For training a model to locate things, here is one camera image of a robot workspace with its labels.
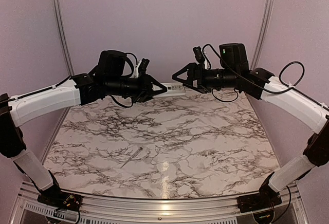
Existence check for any aluminium corner post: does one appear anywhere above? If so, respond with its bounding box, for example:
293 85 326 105
52 0 75 76
251 0 275 69

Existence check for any white remote control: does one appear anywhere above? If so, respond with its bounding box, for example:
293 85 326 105
153 82 186 98

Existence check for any black left camera cable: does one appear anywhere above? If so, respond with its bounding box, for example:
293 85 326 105
110 51 138 108

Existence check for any small clear-handled screwdriver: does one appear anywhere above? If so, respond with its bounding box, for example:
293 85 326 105
120 147 143 168

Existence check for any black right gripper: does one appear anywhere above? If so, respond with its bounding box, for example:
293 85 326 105
172 62 239 94

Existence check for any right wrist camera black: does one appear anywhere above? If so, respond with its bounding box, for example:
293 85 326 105
192 46 205 64

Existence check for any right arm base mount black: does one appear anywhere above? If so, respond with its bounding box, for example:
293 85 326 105
237 193 282 213

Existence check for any right aluminium corner post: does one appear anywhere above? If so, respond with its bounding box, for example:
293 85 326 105
251 0 275 69

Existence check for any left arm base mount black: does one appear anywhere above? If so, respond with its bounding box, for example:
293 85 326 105
38 192 82 212

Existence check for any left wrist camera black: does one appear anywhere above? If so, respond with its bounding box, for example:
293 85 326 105
138 58 150 72

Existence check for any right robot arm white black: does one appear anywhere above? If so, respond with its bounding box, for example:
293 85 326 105
172 43 328 208

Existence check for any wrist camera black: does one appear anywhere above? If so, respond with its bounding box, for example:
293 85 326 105
138 58 150 72
192 46 205 64

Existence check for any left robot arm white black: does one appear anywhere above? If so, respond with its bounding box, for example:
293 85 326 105
1 50 168 206

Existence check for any left aluminium corner post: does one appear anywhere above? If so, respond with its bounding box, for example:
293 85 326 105
52 0 75 76

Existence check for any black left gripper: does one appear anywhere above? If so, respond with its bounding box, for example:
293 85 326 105
105 70 168 103

